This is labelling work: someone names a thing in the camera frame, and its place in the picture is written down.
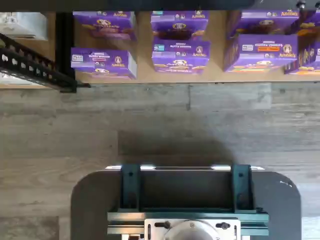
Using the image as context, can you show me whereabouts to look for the grey rounded robot base platform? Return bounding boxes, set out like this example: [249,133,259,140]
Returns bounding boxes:
[70,164,302,240]

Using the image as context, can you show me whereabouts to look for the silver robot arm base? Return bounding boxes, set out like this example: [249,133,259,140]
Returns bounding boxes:
[161,219,219,240]

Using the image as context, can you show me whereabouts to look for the wooden shelf board with purple boxes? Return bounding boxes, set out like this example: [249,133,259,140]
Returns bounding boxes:
[0,11,320,89]

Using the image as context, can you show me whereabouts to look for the purple Annie's box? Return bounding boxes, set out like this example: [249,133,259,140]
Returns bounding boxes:
[226,9,300,40]
[151,37,211,75]
[223,33,299,74]
[150,10,210,41]
[70,47,138,81]
[284,9,320,43]
[72,10,138,42]
[283,39,320,76]

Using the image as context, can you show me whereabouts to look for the white metal mounting plate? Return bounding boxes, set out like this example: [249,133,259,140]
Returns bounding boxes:
[144,217,242,240]

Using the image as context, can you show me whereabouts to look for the white plastic item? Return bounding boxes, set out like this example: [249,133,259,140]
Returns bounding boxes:
[0,11,49,41]

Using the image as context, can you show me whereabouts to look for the teal metal mounting frame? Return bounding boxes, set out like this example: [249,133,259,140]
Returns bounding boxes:
[107,163,270,237]

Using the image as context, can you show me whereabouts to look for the black shelf edge rail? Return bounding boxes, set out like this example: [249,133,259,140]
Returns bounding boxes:
[0,0,320,13]

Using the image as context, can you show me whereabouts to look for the black shelf frame post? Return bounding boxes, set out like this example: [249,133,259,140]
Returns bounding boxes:
[55,11,76,86]

